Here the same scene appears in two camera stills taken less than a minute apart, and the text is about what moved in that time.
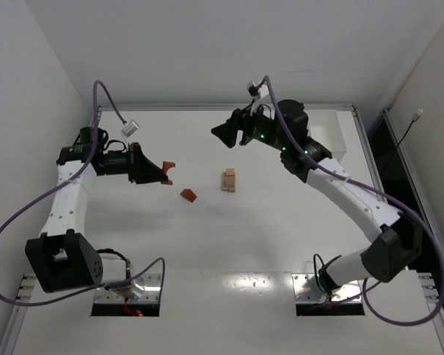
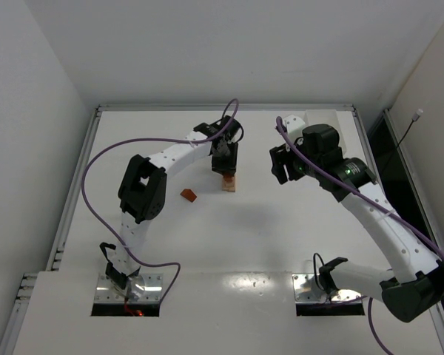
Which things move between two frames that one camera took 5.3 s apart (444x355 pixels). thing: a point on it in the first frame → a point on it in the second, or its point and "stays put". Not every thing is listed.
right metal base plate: (307, 288) stays put
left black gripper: (134, 163) → (225, 163)
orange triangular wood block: (188, 194) stays put
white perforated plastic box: (325, 130) stays put
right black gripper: (242, 126) → (280, 163)
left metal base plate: (150, 293) stays put
